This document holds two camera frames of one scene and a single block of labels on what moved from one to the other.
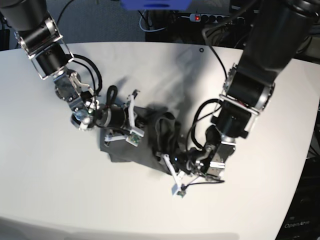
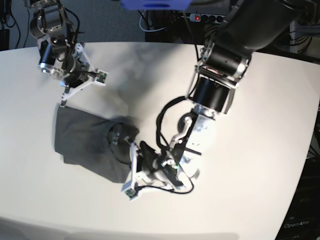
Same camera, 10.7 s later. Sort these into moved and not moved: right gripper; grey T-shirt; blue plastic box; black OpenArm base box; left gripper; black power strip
Moved: grey T-shirt; left gripper; right gripper
Not moved: black power strip; black OpenArm base box; blue plastic box
